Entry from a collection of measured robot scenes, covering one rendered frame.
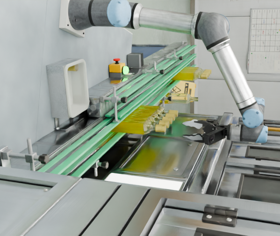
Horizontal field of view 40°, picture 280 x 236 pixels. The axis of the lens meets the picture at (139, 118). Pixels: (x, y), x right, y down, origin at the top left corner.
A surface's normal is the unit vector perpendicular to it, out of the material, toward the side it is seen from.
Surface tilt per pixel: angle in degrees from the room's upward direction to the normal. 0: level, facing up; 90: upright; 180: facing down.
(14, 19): 0
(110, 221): 90
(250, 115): 90
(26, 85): 0
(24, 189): 90
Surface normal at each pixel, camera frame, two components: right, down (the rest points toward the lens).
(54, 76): -0.33, 0.31
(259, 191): -0.04, -0.95
